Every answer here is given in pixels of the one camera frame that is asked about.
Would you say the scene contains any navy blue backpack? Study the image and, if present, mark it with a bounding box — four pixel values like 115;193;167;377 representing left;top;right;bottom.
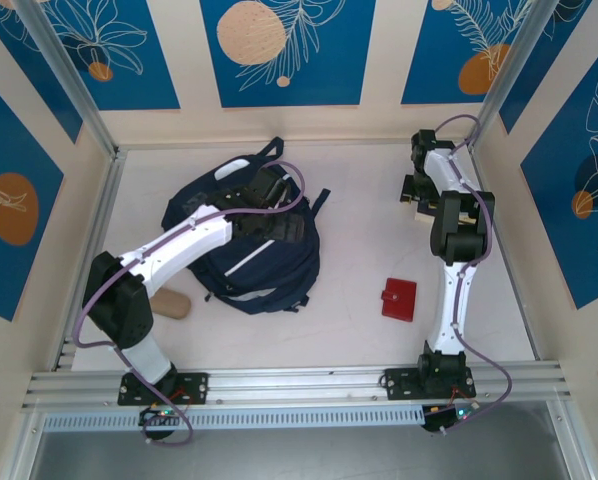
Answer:
161;135;331;316

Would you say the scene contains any red wallet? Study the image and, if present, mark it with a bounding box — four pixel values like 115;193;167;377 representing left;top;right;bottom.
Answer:
381;277;418;322

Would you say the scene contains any tan wooden block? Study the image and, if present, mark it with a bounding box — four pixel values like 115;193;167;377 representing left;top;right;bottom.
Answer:
151;288;192;320

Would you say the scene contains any left controller board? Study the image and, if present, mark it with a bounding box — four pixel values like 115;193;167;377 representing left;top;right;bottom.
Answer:
138;405;186;429

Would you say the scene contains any controller board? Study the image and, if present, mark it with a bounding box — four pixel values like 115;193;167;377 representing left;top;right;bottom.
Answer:
421;402;481;436
138;405;186;429

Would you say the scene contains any right controller board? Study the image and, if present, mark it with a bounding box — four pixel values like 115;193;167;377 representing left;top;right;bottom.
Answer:
421;402;481;436

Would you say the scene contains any grey metal sheet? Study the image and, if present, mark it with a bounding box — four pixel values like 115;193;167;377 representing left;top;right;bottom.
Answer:
26;430;583;480

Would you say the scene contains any aluminium left side rail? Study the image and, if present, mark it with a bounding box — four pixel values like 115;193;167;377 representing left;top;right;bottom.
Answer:
53;149;128;372

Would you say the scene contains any aluminium rail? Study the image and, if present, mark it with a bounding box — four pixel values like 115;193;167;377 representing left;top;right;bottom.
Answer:
21;362;575;412
466;142;544;362
53;149;128;372

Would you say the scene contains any aluminium right corner post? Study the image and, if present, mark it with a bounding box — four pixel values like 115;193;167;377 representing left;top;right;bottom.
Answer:
467;0;566;152

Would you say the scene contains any aluminium corner post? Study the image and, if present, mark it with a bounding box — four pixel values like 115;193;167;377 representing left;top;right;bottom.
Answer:
14;0;119;160
467;0;566;152

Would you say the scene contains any aluminium right side rail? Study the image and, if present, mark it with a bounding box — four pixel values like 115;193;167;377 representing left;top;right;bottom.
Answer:
466;142;544;362

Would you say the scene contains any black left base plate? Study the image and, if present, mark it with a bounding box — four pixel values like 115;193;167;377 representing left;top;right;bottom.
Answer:
117;370;211;406

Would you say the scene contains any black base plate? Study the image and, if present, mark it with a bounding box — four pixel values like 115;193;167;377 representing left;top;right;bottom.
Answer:
384;367;478;401
117;370;211;406

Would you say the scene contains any aluminium front rail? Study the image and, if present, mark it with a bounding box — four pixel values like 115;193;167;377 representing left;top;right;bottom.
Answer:
21;362;575;412

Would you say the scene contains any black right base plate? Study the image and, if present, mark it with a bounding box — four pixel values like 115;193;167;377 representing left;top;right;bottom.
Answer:
384;367;478;401

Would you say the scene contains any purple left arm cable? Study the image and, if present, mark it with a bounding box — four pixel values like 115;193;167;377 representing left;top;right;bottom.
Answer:
72;158;308;446

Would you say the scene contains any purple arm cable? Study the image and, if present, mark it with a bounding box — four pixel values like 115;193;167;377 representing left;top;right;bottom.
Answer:
428;113;513;436
72;158;308;446

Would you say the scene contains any aluminium left corner post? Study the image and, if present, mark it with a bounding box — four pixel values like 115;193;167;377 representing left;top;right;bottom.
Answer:
14;0;119;160

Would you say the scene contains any grey slotted cable duct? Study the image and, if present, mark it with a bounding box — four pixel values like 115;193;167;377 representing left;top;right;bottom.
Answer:
42;405;428;432

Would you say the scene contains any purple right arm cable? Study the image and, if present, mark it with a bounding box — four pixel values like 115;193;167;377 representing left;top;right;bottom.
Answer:
428;113;513;436

